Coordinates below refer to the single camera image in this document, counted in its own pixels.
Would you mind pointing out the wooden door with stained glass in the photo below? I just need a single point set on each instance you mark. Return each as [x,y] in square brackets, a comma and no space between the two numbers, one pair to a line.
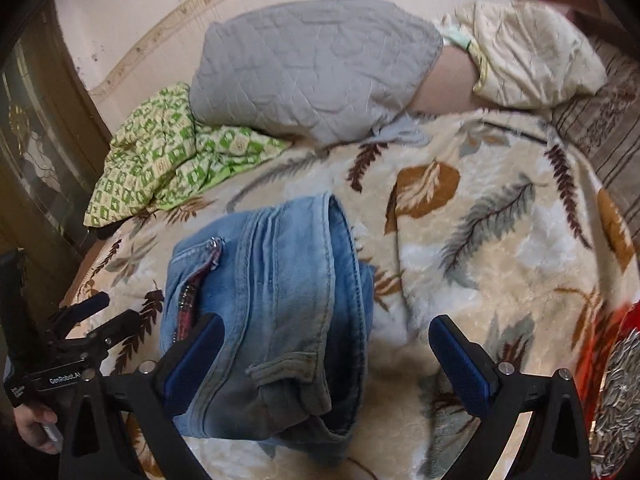
[40,135]

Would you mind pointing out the blue denim pants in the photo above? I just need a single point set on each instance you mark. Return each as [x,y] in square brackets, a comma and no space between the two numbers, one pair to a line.
[280,310]

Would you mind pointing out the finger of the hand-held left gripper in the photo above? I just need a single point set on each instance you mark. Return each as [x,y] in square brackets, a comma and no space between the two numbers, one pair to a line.
[87,306]
[117,329]

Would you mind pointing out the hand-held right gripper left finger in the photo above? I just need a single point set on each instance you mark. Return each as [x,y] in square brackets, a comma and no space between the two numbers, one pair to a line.
[197,360]

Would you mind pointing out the person's left hand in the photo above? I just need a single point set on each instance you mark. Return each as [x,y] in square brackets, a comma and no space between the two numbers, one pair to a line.
[32,427]

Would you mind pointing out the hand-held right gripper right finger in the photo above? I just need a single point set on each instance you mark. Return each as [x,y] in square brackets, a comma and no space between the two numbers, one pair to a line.
[457,357]

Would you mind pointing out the pile of sunflower seeds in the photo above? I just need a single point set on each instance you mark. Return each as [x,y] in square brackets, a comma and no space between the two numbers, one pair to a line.
[620,400]

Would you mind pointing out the pink bed sheet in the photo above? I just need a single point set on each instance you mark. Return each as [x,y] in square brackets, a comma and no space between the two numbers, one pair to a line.
[450,85]

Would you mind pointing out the leaf print blanket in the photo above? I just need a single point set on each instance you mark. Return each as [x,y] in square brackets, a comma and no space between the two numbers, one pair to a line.
[475,260]

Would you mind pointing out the grey quilted pillow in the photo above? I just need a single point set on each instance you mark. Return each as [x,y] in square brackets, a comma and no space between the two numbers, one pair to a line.
[310,65]

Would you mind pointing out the brown striped bed sheet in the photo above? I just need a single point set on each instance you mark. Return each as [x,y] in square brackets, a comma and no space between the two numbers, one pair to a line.
[610,130]

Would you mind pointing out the green patterned cloth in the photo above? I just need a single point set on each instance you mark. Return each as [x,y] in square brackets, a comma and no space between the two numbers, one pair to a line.
[160,160]

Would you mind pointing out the pale green cloth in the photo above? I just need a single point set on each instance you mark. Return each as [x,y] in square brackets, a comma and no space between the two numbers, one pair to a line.
[455,35]

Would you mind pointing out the cream floral pillow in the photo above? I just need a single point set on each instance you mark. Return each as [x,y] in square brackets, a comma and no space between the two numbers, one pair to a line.
[530,55]

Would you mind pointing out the red glass bowl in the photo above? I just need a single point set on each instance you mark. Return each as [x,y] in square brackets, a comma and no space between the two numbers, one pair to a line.
[600,340]

